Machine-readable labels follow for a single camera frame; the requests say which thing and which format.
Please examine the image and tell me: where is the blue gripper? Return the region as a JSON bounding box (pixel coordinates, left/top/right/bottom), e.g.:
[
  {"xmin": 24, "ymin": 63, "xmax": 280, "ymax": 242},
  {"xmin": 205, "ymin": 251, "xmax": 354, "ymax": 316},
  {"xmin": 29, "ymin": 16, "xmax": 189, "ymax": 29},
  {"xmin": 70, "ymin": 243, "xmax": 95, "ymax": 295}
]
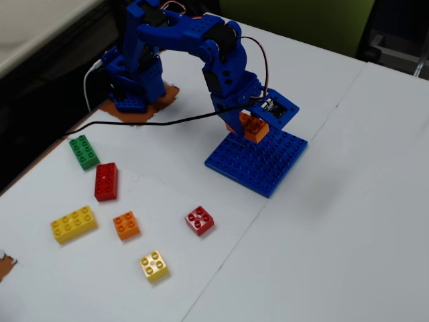
[{"xmin": 209, "ymin": 71, "xmax": 269, "ymax": 138}]

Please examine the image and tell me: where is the orange 2x4 block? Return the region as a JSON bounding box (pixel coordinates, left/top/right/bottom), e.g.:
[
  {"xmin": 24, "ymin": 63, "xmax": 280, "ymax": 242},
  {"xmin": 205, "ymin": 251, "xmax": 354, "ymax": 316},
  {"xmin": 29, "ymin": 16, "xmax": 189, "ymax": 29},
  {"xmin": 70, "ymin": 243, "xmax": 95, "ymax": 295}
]
[{"xmin": 225, "ymin": 112, "xmax": 271, "ymax": 145}]

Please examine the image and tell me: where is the red 2x2 block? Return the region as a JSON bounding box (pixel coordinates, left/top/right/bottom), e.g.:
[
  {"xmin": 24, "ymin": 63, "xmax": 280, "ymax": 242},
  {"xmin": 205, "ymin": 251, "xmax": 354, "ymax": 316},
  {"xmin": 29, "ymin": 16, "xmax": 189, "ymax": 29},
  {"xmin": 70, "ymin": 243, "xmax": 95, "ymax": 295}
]
[{"xmin": 184, "ymin": 205, "xmax": 215, "ymax": 237}]

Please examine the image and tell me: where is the red 2x4 block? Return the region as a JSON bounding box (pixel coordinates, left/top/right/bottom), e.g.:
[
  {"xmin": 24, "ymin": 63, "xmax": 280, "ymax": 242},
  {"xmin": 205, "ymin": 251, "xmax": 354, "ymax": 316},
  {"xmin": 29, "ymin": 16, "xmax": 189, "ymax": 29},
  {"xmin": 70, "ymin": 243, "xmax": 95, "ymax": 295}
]
[{"xmin": 94, "ymin": 162, "xmax": 119, "ymax": 203}]

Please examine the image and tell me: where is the orange 2x2 block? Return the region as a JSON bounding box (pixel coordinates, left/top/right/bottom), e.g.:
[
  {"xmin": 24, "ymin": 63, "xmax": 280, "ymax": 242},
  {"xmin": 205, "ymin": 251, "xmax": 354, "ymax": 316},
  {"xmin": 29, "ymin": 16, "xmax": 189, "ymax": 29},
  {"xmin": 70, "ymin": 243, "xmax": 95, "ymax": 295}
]
[{"xmin": 112, "ymin": 211, "xmax": 141, "ymax": 242}]

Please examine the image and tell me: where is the green 2x4 block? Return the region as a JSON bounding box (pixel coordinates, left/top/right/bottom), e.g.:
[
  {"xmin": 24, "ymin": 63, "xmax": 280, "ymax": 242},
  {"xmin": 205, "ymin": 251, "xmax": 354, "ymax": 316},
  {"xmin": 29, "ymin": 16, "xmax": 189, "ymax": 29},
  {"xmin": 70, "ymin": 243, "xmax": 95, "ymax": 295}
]
[{"xmin": 68, "ymin": 134, "xmax": 101, "ymax": 171}]

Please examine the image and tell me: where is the yellow 2x2 block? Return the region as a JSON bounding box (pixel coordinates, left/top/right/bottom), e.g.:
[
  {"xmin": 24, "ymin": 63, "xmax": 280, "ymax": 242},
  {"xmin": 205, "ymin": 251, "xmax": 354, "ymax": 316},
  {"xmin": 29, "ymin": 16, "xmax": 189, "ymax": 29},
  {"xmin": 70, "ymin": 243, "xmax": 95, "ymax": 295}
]
[{"xmin": 139, "ymin": 250, "xmax": 170, "ymax": 283}]

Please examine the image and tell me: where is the yellow 2x4 block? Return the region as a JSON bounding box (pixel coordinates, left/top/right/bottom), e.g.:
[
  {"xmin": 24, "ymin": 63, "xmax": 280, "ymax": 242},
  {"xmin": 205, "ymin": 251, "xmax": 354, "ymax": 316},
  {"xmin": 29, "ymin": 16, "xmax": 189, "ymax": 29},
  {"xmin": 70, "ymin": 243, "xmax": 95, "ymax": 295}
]
[{"xmin": 50, "ymin": 205, "xmax": 99, "ymax": 245}]

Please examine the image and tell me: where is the blue 8x8 plate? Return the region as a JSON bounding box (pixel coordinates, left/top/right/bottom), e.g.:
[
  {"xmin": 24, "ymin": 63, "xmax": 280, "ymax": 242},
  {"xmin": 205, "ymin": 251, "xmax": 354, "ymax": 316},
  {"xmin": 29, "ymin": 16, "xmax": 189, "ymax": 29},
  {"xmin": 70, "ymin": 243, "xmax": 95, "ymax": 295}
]
[{"xmin": 204, "ymin": 129, "xmax": 309, "ymax": 199}]

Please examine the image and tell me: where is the green chair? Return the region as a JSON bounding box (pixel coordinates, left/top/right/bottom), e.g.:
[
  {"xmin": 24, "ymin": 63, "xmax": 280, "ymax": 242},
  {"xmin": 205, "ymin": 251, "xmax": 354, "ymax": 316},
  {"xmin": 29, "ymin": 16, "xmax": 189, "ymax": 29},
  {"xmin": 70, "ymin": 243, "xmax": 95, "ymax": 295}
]
[{"xmin": 219, "ymin": 0, "xmax": 376, "ymax": 62}]

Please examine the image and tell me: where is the white background desk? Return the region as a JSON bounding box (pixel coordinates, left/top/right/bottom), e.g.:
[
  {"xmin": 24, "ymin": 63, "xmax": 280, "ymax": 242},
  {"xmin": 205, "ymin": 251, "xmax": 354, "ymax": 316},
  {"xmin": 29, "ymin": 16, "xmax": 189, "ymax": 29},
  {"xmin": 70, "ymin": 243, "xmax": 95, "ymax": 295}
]
[{"xmin": 0, "ymin": 0, "xmax": 108, "ymax": 78}]

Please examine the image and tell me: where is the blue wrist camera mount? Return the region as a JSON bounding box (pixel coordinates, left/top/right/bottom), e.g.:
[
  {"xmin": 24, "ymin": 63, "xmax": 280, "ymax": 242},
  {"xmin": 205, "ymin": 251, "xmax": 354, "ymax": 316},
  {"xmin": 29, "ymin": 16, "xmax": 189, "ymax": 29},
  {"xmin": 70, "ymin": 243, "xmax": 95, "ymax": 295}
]
[{"xmin": 249, "ymin": 89, "xmax": 300, "ymax": 132}]

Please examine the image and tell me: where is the red white servo wire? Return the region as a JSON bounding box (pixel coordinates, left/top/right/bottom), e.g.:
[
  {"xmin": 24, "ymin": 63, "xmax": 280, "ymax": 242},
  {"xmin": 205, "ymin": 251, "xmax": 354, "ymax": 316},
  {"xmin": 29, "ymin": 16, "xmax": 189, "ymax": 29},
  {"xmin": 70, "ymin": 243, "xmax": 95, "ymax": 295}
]
[{"xmin": 239, "ymin": 36, "xmax": 271, "ymax": 101}]

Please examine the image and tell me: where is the black camera cable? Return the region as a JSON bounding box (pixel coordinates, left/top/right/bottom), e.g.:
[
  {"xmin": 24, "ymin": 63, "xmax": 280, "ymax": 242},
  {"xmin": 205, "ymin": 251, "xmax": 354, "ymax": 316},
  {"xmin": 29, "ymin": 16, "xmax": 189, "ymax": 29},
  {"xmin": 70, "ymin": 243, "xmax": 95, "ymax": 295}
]
[{"xmin": 62, "ymin": 97, "xmax": 269, "ymax": 138}]

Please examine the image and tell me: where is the white power cable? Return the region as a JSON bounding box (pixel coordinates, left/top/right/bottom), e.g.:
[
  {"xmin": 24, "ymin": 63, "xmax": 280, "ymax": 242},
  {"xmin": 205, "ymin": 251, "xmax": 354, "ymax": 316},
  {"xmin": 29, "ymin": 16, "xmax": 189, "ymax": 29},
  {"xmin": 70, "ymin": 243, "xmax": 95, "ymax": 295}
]
[{"xmin": 83, "ymin": 60, "xmax": 103, "ymax": 111}]

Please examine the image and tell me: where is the metal chair frame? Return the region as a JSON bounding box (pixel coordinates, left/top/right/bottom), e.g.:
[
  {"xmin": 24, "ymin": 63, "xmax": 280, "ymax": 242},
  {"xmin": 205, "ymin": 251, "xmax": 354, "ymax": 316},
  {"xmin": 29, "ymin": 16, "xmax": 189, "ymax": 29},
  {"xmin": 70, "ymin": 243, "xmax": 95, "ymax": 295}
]
[{"xmin": 363, "ymin": 33, "xmax": 429, "ymax": 78}]

